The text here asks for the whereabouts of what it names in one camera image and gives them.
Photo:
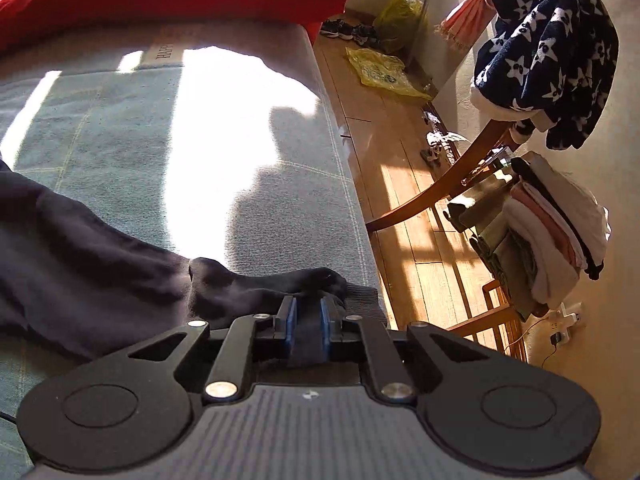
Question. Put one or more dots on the grey and black printed sweatshirt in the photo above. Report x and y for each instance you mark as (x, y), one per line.
(75, 260)

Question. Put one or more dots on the flat yellow plastic bag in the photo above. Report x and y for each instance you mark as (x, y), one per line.
(380, 72)

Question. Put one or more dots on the stack of folded clothes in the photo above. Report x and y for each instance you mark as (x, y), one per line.
(540, 230)

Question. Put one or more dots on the silver toy figure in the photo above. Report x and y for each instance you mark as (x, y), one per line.
(440, 140)

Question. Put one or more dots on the bed with green checked blanket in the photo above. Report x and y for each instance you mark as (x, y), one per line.
(100, 125)

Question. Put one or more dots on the navy star print garment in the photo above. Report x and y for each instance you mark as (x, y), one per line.
(550, 50)

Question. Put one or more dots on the white power strip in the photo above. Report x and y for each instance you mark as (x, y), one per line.
(565, 322)

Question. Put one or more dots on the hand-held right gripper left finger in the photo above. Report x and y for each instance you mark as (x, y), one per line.
(290, 322)

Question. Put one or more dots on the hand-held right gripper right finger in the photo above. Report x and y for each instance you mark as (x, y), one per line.
(327, 322)

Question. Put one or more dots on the orange curtain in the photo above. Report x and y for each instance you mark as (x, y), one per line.
(465, 20)

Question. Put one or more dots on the black sneaker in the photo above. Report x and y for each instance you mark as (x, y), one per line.
(365, 35)
(332, 27)

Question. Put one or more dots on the wooden chair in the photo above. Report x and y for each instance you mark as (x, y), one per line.
(440, 185)

